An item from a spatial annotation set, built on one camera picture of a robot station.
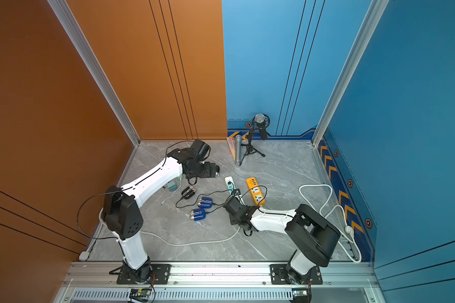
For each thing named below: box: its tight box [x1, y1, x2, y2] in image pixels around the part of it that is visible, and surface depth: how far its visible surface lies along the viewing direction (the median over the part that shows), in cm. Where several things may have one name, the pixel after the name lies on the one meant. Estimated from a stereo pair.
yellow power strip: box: [246, 177, 267, 207], surface depth 96 cm
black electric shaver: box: [181, 185, 197, 200], surface depth 96 cm
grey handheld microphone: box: [235, 134, 243, 167], surface depth 115 cm
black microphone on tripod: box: [238, 112, 271, 167], surface depth 101 cm
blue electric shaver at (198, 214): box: [189, 208, 207, 222], surface depth 89 cm
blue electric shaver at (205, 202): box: [197, 196, 213, 209], surface depth 93 cm
